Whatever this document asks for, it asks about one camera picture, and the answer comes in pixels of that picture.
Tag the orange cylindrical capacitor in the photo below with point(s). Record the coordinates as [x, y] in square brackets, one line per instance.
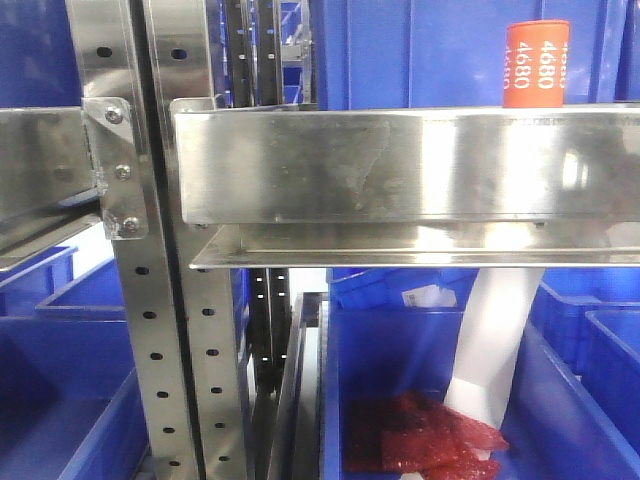
[535, 67]

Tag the large blue bin upper shelf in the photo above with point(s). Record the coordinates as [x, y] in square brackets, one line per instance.
[408, 54]

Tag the blue bin behind with label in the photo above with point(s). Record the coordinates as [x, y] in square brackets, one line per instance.
[370, 288]

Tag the blue bin with red bags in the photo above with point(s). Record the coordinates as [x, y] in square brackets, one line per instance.
[554, 427]

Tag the white paper strip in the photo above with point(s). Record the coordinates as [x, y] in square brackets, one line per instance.
[488, 342]

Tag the red bubble wrap bags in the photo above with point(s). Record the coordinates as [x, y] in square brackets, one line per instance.
[415, 434]

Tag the blue bin lower right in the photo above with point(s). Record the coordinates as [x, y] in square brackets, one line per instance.
[590, 317]

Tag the blue bin lower left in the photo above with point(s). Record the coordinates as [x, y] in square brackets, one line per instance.
[70, 401]

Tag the blue bin upper left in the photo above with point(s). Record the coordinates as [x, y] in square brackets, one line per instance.
[38, 61]

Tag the steel shelf front rail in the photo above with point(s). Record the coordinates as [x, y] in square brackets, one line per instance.
[477, 186]

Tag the steel shelf rail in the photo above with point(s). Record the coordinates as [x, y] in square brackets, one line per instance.
[48, 186]
[477, 186]

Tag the black slotted rack post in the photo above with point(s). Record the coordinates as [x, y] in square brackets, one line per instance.
[253, 52]

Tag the steel corner bracket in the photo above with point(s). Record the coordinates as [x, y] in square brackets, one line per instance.
[112, 132]

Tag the left steel shelf rail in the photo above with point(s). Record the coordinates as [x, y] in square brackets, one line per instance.
[48, 186]

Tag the perforated steel upright post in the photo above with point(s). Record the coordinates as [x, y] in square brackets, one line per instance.
[111, 48]

